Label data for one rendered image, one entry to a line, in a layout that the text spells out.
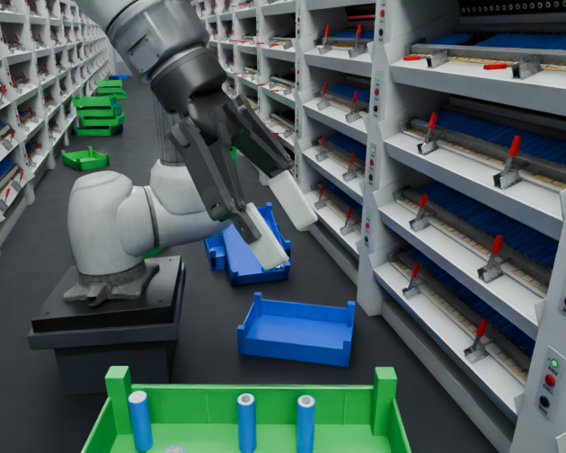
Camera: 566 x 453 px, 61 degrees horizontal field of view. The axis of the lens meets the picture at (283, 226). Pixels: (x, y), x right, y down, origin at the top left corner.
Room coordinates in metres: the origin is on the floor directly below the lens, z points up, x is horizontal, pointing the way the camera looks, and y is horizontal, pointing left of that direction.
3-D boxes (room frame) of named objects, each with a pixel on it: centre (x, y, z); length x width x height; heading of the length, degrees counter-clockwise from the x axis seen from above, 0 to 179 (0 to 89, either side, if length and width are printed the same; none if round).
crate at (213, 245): (1.70, 0.14, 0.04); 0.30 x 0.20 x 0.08; 106
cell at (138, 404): (0.38, 0.15, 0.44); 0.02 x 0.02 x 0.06
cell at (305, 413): (0.38, -0.02, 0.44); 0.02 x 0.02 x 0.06
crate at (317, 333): (1.15, -0.04, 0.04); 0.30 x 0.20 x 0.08; 79
